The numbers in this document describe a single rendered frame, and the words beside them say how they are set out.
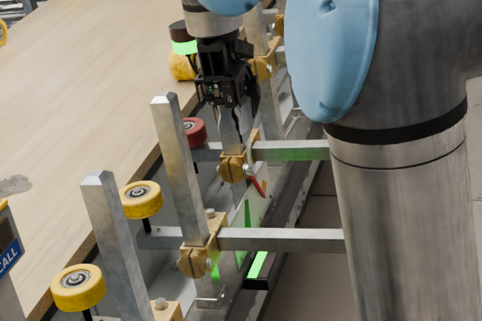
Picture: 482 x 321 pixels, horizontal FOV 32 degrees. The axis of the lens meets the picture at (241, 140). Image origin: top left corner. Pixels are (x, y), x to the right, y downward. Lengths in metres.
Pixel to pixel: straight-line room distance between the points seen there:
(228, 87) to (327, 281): 1.46
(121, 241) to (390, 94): 0.64
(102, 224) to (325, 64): 0.62
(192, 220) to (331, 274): 1.35
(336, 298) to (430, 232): 1.96
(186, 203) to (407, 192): 0.79
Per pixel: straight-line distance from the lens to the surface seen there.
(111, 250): 1.19
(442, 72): 0.64
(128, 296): 1.23
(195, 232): 1.45
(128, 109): 1.87
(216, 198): 2.01
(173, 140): 1.36
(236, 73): 1.34
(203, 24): 1.31
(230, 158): 1.63
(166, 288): 1.75
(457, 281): 0.72
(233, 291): 1.56
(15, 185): 1.66
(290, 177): 1.88
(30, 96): 2.09
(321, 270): 2.76
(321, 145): 1.64
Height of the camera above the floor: 1.63
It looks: 27 degrees down
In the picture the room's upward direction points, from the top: 11 degrees counter-clockwise
